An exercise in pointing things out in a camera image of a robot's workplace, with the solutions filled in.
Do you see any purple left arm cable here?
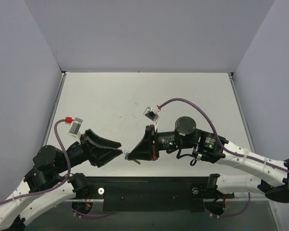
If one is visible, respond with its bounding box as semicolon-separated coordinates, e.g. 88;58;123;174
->
0;119;111;219

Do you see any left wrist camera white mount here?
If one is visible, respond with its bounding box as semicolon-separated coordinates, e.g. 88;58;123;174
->
68;117;83;143

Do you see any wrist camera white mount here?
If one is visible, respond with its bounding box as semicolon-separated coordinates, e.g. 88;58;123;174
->
68;117;83;143
143;105;160;131

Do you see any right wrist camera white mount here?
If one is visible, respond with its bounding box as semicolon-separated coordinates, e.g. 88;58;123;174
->
143;105;160;131

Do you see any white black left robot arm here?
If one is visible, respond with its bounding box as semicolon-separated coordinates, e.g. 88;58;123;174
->
0;129;122;231

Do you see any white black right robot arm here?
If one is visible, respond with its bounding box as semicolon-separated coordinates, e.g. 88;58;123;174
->
126;116;289;203

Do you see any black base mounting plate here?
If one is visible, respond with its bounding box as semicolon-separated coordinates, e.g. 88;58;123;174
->
60;176;232;213

